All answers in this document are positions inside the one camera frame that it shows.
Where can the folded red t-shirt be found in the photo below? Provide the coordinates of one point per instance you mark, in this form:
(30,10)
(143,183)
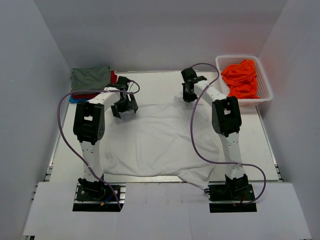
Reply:
(88,96)

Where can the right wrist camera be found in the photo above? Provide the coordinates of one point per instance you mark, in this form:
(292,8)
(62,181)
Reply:
(188,74)

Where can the white plastic basket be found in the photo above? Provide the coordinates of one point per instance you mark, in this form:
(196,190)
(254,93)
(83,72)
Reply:
(263,88)

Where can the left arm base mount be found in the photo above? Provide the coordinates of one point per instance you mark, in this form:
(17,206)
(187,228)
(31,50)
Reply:
(97,197)

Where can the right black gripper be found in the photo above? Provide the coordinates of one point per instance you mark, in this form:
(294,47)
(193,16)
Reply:
(186,97)

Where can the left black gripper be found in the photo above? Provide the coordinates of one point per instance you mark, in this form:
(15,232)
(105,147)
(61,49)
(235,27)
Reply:
(131,105)

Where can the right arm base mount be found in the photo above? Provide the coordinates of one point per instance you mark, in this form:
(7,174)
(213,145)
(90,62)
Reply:
(234,196)

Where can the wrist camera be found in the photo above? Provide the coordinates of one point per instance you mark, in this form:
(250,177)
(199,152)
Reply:
(123,83)
(188,74)

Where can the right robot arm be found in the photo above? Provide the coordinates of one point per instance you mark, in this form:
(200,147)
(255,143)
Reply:
(226,121)

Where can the orange t-shirt in basket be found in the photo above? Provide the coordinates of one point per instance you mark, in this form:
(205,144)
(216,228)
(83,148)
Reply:
(241,80)

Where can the white t-shirt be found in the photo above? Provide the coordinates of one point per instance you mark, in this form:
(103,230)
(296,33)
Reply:
(168,139)

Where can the folded blue t-shirt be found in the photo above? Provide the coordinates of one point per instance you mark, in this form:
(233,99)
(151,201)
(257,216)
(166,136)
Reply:
(74,100)

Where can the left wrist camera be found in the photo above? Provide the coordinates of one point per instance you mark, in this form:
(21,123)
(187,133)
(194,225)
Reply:
(123,83)

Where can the folded grey t-shirt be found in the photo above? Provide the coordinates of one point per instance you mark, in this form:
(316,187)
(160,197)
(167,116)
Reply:
(93,78)

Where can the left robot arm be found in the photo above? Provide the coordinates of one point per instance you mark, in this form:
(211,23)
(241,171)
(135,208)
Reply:
(89,122)

